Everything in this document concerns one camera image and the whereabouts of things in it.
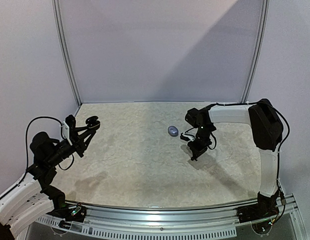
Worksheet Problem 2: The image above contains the black charging case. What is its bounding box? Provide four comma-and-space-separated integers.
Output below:
85, 115, 100, 130

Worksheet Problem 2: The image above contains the blue oval charging case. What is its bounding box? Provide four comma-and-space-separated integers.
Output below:
168, 125, 179, 137

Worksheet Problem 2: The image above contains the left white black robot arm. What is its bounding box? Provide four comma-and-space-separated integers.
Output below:
0, 124, 97, 240

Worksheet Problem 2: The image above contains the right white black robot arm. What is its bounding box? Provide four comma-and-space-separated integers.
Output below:
180, 98, 285, 201

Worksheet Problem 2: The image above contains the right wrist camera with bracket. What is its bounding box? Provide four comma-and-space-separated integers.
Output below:
180, 132, 195, 142

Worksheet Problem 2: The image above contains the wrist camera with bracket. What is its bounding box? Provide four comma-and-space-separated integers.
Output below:
61, 114, 76, 145
180, 132, 195, 142

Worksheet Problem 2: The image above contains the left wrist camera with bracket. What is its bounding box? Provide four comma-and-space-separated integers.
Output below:
61, 114, 76, 145

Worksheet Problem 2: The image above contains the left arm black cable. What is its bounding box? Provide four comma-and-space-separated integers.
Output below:
0, 116, 75, 201

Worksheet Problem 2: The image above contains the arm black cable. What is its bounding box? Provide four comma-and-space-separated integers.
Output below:
184, 102, 290, 201
0, 116, 75, 201

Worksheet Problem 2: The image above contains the aluminium front rail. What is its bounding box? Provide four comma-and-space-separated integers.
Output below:
29, 195, 307, 240

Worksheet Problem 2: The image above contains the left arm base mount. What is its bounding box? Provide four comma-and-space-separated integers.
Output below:
48, 203, 87, 223

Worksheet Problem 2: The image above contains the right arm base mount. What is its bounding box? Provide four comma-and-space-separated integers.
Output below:
236, 202, 286, 225

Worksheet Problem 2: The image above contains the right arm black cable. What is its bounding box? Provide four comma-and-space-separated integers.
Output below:
184, 102, 290, 201

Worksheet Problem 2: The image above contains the left aluminium frame post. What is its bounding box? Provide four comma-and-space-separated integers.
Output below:
52, 0, 82, 108

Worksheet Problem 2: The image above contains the aluminium frame post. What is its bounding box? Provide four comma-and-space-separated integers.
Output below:
240, 0, 270, 103
52, 0, 82, 108

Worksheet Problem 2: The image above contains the right aluminium frame post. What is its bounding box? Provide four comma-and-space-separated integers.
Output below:
240, 0, 270, 103

